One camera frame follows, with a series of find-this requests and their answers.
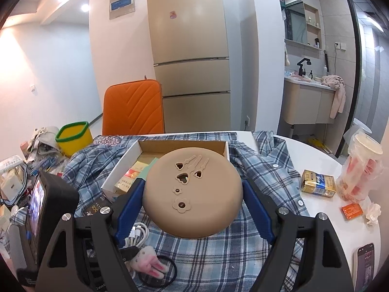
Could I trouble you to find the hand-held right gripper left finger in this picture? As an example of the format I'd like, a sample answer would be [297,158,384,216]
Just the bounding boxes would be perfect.
[35,178,146,292]

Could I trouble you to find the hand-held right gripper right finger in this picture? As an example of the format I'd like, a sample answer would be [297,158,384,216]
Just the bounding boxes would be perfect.
[241,178,354,292]

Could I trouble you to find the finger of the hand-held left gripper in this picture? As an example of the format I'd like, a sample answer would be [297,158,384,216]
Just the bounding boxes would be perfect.
[122,246,138,262]

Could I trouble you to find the pink white bunny plush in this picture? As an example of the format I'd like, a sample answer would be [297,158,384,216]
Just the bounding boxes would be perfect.
[130,246,170,278]

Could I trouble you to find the cream small box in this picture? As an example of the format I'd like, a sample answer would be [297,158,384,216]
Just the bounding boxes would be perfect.
[114,176,135,194]

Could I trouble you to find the yellow white small box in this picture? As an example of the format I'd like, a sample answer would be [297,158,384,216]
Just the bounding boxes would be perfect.
[132,161,150,174]

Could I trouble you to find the cardboard box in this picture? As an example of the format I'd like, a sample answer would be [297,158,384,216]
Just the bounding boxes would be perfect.
[102,140,231,203]

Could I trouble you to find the green pouch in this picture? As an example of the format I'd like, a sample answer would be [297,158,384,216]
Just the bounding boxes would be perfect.
[138,157,160,178]

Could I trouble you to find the beige round case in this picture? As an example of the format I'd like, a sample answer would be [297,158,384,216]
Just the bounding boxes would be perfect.
[142,146,244,239]

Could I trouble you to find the gold blue foil packet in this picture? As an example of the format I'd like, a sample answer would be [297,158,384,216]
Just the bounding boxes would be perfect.
[301,169,337,198]

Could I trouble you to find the black packet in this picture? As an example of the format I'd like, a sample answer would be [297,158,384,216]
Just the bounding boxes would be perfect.
[82,201,113,217]

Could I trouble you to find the yellow bin with green rim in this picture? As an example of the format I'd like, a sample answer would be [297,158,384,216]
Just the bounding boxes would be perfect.
[55,122,92,158]

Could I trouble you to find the white power strip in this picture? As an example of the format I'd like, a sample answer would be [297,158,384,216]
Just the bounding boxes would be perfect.
[0,155,25,172]

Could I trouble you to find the grey cloth bag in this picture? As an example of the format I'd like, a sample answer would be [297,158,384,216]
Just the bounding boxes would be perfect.
[27,126,61,159]

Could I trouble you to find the blue plaid shirt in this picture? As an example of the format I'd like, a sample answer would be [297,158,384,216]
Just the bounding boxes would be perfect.
[9,131,310,292]

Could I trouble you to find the floral patterned cloth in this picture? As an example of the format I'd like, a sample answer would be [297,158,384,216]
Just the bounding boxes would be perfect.
[94,135,123,147]

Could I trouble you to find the orange sachet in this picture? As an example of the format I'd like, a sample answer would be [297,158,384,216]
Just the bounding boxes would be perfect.
[341,204,364,220]

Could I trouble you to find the orange chair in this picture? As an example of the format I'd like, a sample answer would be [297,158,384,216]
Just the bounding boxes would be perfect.
[102,80,166,136]

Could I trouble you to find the crumpled white tissue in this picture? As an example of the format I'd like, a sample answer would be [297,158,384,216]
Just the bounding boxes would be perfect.
[363,203,382,226]

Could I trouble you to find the plastic cup in bag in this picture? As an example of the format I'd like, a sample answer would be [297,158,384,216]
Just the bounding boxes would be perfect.
[337,125,384,203]

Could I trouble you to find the black smartphone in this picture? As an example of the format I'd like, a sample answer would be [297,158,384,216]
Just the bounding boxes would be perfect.
[353,243,376,292]

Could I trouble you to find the beige vanity cabinet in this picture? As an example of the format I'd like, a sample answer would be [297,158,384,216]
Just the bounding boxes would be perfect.
[278,77,336,139]

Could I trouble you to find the pink towel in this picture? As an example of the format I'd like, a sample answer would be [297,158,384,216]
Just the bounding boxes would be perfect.
[321,74,347,119]

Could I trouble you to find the black faucet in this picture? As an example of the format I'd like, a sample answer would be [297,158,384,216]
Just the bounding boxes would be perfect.
[296,57,313,78]

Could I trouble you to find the beige refrigerator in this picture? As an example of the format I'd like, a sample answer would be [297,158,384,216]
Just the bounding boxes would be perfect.
[146,0,231,134]

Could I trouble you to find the black framed glass door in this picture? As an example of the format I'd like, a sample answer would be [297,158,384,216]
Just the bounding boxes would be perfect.
[343,0,389,146]

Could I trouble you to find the bathroom mirror cabinet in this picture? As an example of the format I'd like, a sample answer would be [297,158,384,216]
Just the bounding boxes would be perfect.
[283,0,323,60]

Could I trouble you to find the white cable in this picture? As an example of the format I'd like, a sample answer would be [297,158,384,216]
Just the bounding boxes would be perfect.
[123,222,149,250]

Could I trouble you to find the black hair tie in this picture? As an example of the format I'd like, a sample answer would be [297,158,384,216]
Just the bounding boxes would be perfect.
[138,255,178,287]

